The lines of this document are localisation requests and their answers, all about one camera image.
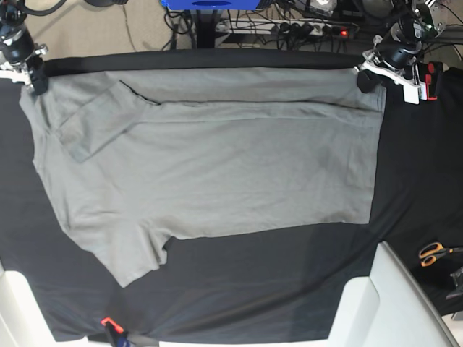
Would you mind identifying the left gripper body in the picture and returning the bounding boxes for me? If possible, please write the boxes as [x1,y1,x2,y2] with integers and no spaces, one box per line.
[362,35,422,78]

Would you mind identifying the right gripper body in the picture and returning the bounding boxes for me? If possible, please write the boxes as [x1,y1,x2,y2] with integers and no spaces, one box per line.
[1,28,48,66]

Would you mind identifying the grey T-shirt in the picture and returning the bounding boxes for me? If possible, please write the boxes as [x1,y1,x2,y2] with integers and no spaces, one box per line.
[20,68,386,287]

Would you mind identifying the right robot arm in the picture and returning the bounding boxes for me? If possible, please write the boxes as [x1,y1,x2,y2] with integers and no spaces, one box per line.
[1,1,65,95]

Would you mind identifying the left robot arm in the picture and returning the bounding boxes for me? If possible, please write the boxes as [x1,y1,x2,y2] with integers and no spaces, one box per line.
[354,1,445,100]

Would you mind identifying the red black clamp right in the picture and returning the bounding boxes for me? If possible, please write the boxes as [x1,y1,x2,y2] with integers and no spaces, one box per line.
[420,61,444,100]

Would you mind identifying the white power strip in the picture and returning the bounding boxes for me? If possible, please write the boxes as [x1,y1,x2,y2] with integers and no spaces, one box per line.
[216,18,360,39]

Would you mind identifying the blue plastic stand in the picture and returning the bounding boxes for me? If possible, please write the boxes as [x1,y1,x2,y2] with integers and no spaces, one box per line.
[160,0,262,10]

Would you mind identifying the black table cloth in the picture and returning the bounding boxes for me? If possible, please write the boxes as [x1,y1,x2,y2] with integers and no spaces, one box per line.
[1,68,462,343]

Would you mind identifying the white chair right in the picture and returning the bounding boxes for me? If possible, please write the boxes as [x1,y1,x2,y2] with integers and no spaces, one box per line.
[327,241,459,347]

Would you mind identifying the white chair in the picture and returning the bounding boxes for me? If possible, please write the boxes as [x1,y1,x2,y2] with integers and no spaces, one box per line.
[1,269,56,346]
[327,241,459,347]

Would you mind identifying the white chair left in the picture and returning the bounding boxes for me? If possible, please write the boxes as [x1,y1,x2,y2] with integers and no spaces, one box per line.
[1,269,56,346]

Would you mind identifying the orange black clamp bottom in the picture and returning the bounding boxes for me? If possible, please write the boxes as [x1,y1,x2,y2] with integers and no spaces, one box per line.
[99,316,160,347]

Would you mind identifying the orange handled scissors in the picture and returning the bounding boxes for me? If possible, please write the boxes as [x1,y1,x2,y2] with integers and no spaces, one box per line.
[418,242,462,267]

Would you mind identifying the black metal bracket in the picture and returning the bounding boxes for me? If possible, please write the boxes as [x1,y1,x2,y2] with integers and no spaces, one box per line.
[446,267,463,300]

